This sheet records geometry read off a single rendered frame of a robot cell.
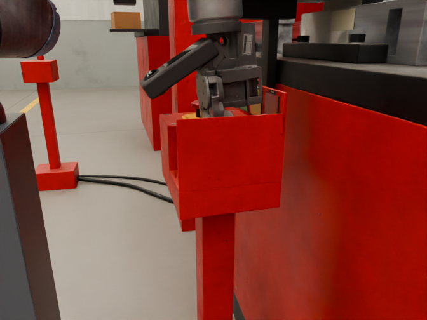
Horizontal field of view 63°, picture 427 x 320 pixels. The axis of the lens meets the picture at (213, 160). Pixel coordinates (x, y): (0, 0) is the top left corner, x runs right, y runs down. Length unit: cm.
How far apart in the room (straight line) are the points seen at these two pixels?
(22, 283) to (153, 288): 80
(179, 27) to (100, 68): 627
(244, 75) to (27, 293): 54
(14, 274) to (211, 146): 43
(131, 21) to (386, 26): 247
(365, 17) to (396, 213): 38
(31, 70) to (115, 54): 550
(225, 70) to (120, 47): 728
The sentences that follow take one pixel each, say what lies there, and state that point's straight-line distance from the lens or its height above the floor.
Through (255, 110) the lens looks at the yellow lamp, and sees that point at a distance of 61.
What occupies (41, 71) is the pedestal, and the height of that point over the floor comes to 74.
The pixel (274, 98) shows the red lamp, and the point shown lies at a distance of 54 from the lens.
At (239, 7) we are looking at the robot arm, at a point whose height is 95.
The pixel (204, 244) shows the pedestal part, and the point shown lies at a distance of 64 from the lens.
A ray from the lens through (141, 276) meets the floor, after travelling 154.
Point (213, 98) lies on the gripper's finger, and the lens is 48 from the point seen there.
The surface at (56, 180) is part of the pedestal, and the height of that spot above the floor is 7.
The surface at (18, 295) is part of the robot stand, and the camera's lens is 76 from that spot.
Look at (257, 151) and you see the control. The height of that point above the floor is 76.
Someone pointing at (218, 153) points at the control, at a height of 76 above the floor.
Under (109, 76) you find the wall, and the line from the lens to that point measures 779.
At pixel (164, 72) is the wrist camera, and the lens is 49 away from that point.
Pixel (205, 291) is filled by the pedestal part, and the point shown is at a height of 47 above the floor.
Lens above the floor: 91
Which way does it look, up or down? 19 degrees down
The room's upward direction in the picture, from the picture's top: straight up
